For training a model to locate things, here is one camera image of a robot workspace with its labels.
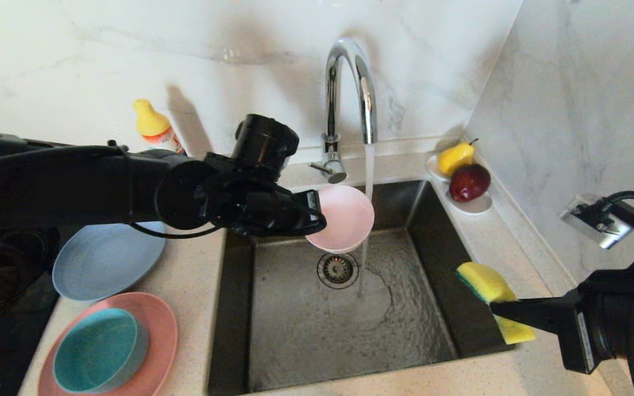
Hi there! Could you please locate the pink bowl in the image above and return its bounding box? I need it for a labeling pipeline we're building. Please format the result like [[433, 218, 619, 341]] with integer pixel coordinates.
[[304, 184, 375, 255]]

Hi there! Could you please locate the yellow green sponge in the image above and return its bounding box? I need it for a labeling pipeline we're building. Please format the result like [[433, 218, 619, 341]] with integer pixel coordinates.
[[456, 262, 537, 345]]

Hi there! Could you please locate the chrome gooseneck faucet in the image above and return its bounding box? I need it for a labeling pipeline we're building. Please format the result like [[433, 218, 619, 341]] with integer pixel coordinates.
[[309, 37, 378, 184]]

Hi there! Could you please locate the orange dish soap bottle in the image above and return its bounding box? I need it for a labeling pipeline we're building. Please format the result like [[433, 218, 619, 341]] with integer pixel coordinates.
[[133, 99, 185, 156]]

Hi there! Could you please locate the metal sink drain strainer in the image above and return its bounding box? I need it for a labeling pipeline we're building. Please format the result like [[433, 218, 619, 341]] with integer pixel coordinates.
[[317, 251, 359, 290]]

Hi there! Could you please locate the stainless steel sink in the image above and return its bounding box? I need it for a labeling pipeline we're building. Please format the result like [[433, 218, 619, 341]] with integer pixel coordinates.
[[207, 179, 518, 395]]

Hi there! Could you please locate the white fruit dish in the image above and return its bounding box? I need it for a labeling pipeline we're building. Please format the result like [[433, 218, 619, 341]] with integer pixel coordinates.
[[426, 154, 493, 216]]

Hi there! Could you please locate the red apple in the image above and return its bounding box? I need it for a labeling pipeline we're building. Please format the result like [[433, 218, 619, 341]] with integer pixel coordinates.
[[449, 163, 491, 202]]

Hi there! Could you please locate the yellow pear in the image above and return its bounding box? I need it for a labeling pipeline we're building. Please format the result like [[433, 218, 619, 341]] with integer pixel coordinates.
[[439, 139, 478, 177]]

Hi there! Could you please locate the blue grey plate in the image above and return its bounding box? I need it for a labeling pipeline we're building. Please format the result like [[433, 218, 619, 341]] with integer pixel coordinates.
[[52, 222, 167, 301]]

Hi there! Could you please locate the pink plate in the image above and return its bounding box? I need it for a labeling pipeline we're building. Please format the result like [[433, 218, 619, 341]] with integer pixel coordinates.
[[37, 292, 178, 396]]

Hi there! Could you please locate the teal bowl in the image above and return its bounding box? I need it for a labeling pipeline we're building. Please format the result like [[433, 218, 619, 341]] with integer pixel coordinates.
[[53, 308, 149, 393]]

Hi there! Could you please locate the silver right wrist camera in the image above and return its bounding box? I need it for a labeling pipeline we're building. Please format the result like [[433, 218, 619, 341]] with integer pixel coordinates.
[[559, 195, 634, 249]]

